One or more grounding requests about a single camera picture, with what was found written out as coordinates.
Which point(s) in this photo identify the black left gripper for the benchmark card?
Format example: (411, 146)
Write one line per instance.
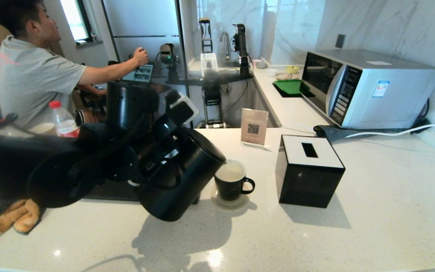
(164, 130)

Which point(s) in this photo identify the black electric kettle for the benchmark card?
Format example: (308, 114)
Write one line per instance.
(191, 177)

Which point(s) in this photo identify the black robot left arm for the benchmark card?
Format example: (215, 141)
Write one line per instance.
(51, 170)

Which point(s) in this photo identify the black serving tray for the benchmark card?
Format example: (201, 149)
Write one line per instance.
(108, 192)

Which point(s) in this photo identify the black mug white inside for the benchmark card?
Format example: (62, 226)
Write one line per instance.
(230, 189)

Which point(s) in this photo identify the black equipment stand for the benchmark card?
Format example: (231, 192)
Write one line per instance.
(213, 96)

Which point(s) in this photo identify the beige coaster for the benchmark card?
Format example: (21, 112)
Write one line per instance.
(238, 204)

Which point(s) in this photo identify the open laptop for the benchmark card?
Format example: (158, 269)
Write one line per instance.
(142, 73)

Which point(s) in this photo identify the water bottle red cap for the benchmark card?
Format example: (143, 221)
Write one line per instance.
(64, 122)

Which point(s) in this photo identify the acrylic QR code sign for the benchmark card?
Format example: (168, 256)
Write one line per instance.
(254, 126)

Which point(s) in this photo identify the brown paper cup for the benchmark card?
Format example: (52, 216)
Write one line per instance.
(43, 129)

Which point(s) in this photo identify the black ladder rack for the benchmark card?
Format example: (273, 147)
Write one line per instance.
(206, 36)

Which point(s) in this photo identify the chrome faucet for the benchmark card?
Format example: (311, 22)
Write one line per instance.
(225, 41)

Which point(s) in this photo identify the grey refrigerator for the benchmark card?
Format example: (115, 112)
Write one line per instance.
(145, 22)

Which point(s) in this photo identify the white bowl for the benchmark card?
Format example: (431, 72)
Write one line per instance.
(271, 72)

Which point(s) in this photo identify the black tissue box white lid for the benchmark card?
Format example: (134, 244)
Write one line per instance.
(304, 181)

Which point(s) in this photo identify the person in grey t-shirt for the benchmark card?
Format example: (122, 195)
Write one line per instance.
(32, 79)

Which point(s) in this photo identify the grey and orange cloth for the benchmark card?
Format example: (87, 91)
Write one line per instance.
(13, 221)

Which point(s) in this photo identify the green cutting board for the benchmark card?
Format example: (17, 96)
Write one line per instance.
(290, 87)

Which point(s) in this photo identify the black flat tray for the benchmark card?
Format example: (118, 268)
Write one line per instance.
(296, 96)

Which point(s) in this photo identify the yellow bowl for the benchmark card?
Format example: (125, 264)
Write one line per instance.
(292, 69)

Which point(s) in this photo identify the window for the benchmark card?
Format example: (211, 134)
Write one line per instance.
(74, 19)

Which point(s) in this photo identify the silver microwave oven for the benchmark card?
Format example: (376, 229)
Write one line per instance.
(391, 98)

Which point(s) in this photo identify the dark wall outlet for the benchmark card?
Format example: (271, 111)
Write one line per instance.
(340, 41)

